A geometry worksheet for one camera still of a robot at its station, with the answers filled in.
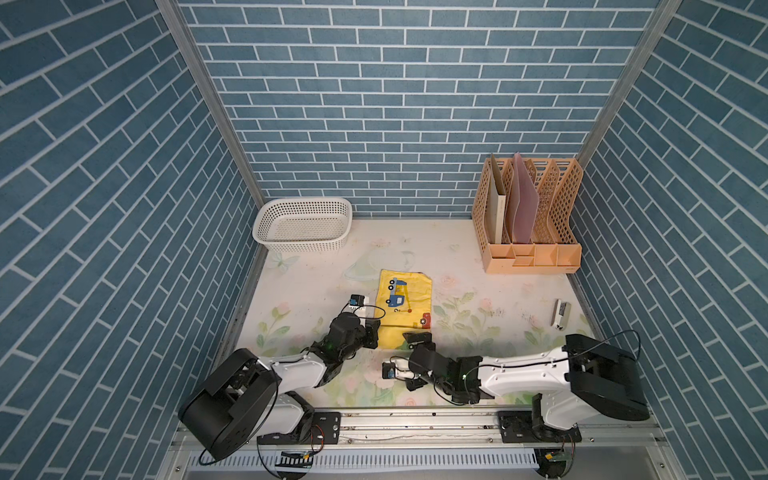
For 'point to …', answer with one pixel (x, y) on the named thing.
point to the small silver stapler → (561, 315)
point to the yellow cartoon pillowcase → (403, 304)
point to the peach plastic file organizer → (554, 246)
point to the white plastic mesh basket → (302, 224)
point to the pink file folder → (521, 202)
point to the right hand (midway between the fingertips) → (407, 347)
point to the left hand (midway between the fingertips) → (387, 325)
